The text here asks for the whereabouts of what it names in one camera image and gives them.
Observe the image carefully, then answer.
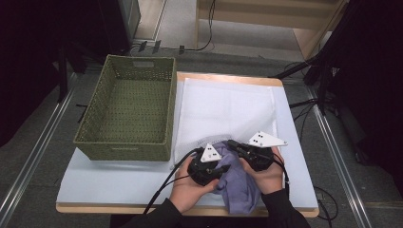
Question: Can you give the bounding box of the person's left hand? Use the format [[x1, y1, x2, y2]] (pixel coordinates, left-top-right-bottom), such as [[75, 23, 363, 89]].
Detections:
[[169, 158, 220, 214]]

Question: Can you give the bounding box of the thin black floor cable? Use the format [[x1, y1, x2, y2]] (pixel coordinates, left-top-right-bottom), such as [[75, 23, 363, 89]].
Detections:
[[183, 0, 217, 52]]

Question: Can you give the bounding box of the green woven basket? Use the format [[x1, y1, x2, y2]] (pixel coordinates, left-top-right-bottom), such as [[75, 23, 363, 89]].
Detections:
[[73, 54, 178, 162]]

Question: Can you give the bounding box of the hand-held gripper cable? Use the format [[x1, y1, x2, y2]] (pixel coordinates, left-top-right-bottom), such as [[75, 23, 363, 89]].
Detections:
[[272, 158, 339, 228], [143, 146, 203, 216]]

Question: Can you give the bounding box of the purple shirt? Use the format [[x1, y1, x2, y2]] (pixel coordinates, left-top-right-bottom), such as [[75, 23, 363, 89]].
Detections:
[[208, 141, 262, 216]]

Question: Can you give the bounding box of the right hand-held gripper cable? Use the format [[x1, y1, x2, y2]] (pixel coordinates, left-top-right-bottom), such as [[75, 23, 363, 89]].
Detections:
[[272, 158, 339, 228]]

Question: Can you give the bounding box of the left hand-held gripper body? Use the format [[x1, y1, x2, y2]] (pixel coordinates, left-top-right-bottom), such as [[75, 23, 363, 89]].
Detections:
[[187, 142, 222, 187]]

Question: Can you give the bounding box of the left hand-held gripper cable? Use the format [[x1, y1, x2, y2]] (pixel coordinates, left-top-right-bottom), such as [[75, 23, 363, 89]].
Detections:
[[143, 146, 203, 216]]

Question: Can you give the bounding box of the dark curtain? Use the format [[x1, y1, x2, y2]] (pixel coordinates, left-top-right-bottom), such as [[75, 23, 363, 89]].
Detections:
[[326, 0, 403, 198], [0, 0, 106, 148]]

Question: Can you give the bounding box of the wooden shelf unit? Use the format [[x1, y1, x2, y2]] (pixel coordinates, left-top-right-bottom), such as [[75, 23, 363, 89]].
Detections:
[[194, 0, 350, 61]]

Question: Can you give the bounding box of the white table mat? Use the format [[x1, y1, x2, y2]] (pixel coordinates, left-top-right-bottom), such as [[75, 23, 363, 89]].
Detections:
[[56, 80, 319, 209]]

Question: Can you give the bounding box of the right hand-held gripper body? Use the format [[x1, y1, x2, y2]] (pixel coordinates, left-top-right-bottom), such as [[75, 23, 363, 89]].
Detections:
[[241, 130, 289, 172]]

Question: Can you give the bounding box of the black cabinet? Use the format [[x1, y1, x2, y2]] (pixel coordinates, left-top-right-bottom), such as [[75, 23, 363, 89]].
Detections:
[[98, 0, 142, 55]]

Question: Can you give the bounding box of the white mesh laundry bag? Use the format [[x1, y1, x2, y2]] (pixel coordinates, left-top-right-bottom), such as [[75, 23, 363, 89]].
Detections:
[[172, 78, 279, 199]]

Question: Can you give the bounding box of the black metal stand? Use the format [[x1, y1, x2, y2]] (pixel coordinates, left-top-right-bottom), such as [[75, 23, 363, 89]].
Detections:
[[269, 47, 336, 115]]

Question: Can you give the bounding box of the metal floor rail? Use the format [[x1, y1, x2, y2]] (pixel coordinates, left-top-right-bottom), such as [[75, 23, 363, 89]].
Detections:
[[0, 73, 80, 222], [305, 85, 374, 228]]

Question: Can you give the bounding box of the black floor tape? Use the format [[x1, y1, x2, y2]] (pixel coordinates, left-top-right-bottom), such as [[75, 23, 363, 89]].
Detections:
[[75, 104, 89, 124]]

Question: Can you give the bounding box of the person's right hand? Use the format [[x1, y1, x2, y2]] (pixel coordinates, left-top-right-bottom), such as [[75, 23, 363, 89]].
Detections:
[[240, 148, 284, 195]]

